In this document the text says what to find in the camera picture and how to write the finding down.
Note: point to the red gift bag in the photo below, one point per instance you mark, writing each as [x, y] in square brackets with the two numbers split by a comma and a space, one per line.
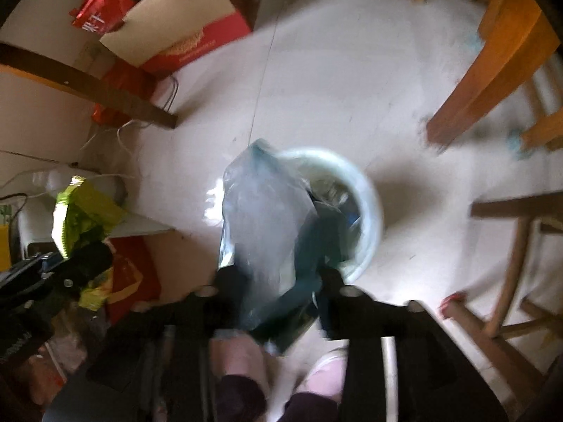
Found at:
[136, 272]

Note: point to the green snack bag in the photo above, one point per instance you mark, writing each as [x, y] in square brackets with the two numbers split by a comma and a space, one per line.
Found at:
[83, 211]

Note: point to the orange-red plastic bag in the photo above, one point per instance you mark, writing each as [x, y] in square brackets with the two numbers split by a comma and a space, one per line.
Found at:
[127, 83]

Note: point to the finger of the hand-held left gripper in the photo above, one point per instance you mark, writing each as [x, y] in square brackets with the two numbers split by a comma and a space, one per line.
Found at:
[88, 260]

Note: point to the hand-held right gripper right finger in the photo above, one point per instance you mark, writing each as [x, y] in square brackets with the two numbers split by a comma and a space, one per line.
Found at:
[329, 303]

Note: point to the white plastic box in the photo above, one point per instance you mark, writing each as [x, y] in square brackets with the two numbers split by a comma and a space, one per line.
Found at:
[39, 224]

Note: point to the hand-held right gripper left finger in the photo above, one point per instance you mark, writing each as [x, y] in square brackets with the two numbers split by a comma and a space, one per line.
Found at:
[228, 299]

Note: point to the teal plastic bag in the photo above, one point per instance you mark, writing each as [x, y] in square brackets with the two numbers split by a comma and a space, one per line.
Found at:
[264, 220]

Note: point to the pink slipper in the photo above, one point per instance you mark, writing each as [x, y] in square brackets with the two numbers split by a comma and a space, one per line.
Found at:
[325, 373]
[237, 356]

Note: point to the red cardboard box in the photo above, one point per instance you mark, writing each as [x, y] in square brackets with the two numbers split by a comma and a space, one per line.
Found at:
[176, 13]

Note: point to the wooden stool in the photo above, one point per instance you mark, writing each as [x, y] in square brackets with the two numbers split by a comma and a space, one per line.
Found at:
[506, 263]

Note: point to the dark wooden beam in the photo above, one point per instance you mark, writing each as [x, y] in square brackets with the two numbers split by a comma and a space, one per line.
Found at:
[88, 83]

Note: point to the pale blue trash bin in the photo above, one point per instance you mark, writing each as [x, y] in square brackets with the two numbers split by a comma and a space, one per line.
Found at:
[369, 211]

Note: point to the red paper bag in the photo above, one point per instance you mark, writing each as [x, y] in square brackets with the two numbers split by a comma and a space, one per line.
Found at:
[101, 9]

